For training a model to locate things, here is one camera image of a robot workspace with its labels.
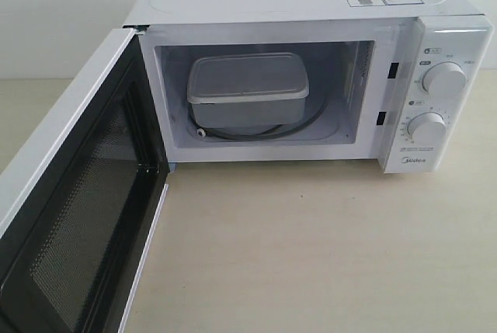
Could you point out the white lidded plastic container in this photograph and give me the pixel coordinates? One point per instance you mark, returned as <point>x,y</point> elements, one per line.
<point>249,90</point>

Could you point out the white microwave door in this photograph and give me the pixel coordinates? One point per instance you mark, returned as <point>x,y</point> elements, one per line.
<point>81,198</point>

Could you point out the glass microwave turntable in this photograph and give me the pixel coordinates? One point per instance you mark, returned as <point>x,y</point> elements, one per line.
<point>272,133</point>

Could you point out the white microwave oven body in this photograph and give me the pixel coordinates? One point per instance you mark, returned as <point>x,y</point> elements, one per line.
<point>370,60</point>

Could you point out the lower white control knob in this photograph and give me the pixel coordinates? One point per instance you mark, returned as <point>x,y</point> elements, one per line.
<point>427,128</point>

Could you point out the white control knob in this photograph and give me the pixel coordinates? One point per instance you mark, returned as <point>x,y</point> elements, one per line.
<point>427,128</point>
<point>444,80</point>

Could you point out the upper white control knob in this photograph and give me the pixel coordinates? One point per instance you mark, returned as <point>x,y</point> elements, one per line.
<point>444,80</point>

